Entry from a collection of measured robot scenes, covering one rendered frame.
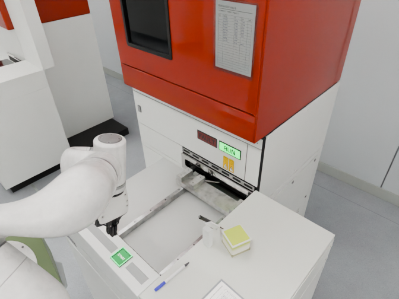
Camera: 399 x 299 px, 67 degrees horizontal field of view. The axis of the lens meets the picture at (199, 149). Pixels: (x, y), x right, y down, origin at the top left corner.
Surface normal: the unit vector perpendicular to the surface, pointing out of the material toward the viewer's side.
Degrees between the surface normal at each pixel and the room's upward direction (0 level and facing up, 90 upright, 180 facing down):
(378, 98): 90
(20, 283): 44
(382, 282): 0
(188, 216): 0
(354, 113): 90
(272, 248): 0
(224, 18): 90
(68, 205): 40
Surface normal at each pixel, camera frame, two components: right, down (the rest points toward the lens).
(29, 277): 0.72, -0.64
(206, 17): -0.69, 0.44
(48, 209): 0.22, -0.49
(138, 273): -0.03, -0.80
